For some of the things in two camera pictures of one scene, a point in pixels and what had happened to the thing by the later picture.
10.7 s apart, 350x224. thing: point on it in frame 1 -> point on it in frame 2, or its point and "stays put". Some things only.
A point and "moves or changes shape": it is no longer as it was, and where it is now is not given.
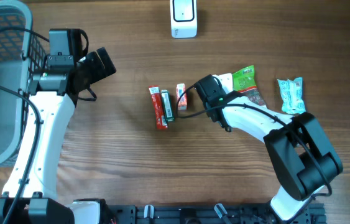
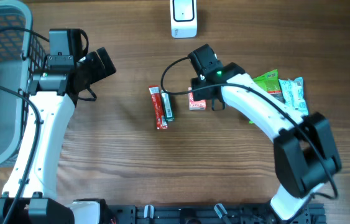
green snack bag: (244, 82) moves or changes shape
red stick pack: (156, 100) stays put
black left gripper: (110, 68) stays put
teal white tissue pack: (292, 93) stays put
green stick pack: (167, 105) stays put
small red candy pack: (180, 89) -> (196, 105)
